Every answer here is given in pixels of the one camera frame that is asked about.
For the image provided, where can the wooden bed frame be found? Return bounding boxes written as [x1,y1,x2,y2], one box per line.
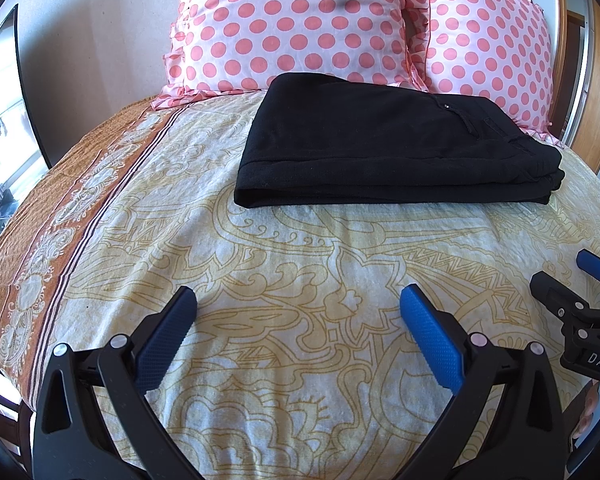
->
[0,371,32,472]

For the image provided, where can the person right hand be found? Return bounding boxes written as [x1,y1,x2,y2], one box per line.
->
[571,380,600,440]

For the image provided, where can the pink polka dot pillow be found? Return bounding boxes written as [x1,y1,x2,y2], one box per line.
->
[152,0,426,110]
[406,0,560,145]

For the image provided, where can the yellow patterned bed sheet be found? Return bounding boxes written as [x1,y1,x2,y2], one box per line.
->
[0,93,600,479]

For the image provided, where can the left pink polka dot pillow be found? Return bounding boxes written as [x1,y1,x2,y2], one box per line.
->
[152,0,426,110]

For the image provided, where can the right pink polka dot pillow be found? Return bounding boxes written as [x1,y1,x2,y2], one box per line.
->
[406,0,560,145]

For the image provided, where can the black pants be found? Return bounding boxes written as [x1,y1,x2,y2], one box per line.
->
[234,73,565,208]

